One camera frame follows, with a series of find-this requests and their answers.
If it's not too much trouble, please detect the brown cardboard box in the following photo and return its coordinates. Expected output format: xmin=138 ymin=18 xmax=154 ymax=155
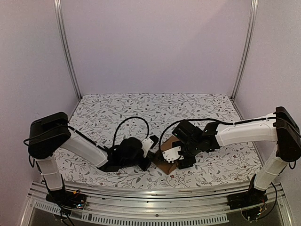
xmin=152 ymin=136 xmax=183 ymax=175

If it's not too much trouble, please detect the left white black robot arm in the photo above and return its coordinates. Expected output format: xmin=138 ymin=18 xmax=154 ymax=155
xmin=23 ymin=112 xmax=158 ymax=204

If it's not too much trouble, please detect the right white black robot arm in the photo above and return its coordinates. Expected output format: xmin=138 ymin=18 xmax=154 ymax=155
xmin=172 ymin=106 xmax=301 ymax=205

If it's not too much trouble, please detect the floral patterned table mat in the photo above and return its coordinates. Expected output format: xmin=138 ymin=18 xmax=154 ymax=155
xmin=46 ymin=93 xmax=268 ymax=189

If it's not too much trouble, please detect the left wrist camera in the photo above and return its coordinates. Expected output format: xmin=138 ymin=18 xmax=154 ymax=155
xmin=142 ymin=135 xmax=159 ymax=157

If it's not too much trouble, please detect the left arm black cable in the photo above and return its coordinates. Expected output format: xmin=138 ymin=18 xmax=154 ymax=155
xmin=112 ymin=116 xmax=151 ymax=151

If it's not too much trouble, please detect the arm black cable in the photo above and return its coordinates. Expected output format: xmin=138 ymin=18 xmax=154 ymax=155
xmin=158 ymin=117 xmax=278 ymax=156
xmin=112 ymin=116 xmax=151 ymax=151

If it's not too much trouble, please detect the aluminium front rail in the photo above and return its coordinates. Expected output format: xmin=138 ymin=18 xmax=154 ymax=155
xmin=20 ymin=182 xmax=296 ymax=226

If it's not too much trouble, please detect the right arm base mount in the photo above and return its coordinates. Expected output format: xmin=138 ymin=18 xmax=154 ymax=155
xmin=227 ymin=180 xmax=268 ymax=210

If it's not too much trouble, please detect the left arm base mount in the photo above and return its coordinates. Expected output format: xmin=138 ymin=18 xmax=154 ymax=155
xmin=46 ymin=186 xmax=87 ymax=209

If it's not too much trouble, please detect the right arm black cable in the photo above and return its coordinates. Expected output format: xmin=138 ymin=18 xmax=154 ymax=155
xmin=158 ymin=117 xmax=278 ymax=156

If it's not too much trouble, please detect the right aluminium frame post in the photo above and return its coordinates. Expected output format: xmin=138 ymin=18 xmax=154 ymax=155
xmin=230 ymin=0 xmax=259 ymax=101

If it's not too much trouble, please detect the aluminium frame post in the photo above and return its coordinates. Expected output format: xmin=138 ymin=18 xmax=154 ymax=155
xmin=230 ymin=0 xmax=259 ymax=101
xmin=53 ymin=0 xmax=82 ymax=101

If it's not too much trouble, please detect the left aluminium frame post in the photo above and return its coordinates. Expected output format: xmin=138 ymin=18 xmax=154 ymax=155
xmin=53 ymin=0 xmax=82 ymax=101

